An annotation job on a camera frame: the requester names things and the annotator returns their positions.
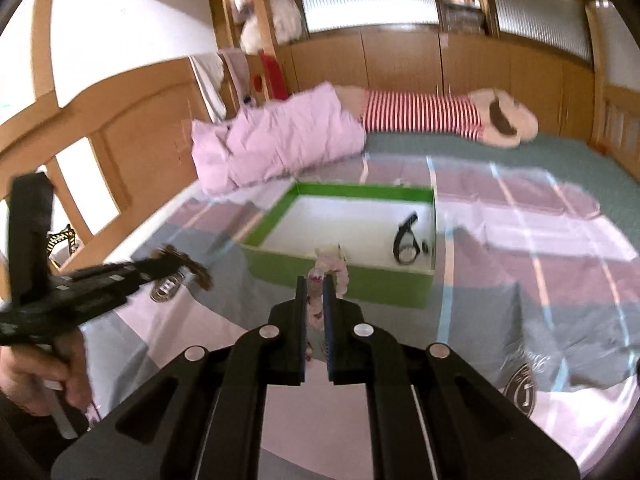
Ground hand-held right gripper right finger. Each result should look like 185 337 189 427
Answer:
322 276 582 480

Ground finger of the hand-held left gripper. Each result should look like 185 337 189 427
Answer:
70 255 176 285
50 265 173 311

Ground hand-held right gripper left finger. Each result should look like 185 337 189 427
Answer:
50 276 308 480

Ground green cardboard box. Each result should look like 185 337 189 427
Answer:
239 181 437 310

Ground dark bead bracelet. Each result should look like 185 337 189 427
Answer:
155 245 214 292

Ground black sunglasses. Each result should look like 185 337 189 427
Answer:
392 212 425 266

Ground person's left hand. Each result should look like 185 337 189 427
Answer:
0 331 94 418

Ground wooden headboard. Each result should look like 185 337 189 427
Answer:
0 55 227 281

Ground plaid bed sheet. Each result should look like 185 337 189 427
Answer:
80 152 640 480

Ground pink quilt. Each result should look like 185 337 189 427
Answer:
191 81 369 197

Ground white hanging cloth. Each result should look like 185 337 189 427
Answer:
189 55 229 122

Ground striped long plush toy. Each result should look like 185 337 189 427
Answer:
334 85 540 150

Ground pink hanging cloth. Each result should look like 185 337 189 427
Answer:
220 47 251 107

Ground wooden cabinet row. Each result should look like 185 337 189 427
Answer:
277 25 609 137

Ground green mattress cover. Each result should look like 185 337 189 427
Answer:
360 130 640 197

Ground white plastic bags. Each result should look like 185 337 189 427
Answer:
237 0 309 54

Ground stack of magazines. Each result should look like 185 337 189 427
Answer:
437 0 489 36

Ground wooden footboard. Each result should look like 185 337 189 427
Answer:
585 0 640 182

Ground black yellow striped strap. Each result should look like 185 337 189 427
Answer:
45 227 81 261

